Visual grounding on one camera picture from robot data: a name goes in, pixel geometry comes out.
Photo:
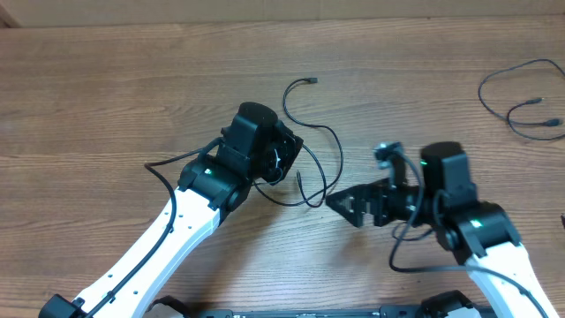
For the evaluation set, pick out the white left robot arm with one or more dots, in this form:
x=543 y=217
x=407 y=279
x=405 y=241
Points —
x=218 y=179

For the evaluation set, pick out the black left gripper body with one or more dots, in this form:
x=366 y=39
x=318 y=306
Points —
x=280 y=153

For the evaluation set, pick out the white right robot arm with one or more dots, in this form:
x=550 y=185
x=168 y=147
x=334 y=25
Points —
x=438 y=192

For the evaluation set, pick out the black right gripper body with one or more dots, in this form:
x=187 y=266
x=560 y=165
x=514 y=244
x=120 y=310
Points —
x=404 y=198

